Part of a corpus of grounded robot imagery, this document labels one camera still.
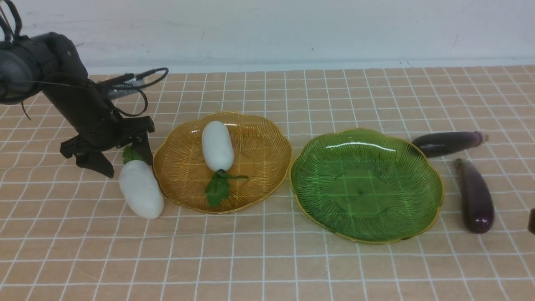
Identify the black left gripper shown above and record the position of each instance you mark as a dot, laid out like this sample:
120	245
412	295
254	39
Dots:
88	146

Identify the white radish with long leaves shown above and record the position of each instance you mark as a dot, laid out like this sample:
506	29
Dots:
218	153

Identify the dark purple eggplant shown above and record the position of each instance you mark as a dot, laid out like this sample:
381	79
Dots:
441	144
476	201

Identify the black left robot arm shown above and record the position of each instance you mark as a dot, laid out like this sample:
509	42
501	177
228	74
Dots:
50	64

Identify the white radish near plate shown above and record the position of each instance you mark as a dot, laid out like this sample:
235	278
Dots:
139	186

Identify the amber plastic flower plate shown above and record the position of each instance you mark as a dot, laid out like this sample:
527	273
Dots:
262	157

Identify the green plastic flower plate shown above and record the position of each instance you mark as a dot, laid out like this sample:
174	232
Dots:
367	187

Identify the dark right gripper edge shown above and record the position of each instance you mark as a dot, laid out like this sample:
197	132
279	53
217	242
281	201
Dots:
531	222

